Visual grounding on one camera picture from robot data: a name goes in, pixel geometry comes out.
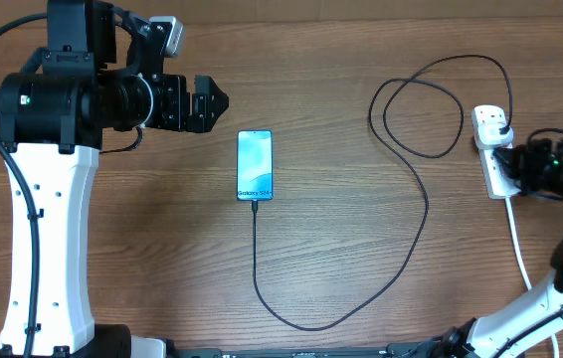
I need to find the Samsung Galaxy smartphone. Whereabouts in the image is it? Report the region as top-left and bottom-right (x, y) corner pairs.
(237, 130), (274, 201)

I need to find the black USB charging cable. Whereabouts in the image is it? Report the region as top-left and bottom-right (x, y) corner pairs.
(250, 54), (514, 332)

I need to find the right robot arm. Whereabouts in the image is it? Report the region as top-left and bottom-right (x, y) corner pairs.
(425, 138), (563, 357)

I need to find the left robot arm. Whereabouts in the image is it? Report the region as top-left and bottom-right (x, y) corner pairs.
(0, 1), (229, 358)

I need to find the white charger plug adapter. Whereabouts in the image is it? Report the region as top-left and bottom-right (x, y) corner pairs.
(474, 123), (514, 150)

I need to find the white power strip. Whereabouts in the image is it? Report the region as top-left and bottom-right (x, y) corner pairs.
(471, 104), (519, 199)

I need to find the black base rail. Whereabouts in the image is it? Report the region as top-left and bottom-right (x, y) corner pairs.
(167, 337), (442, 358)

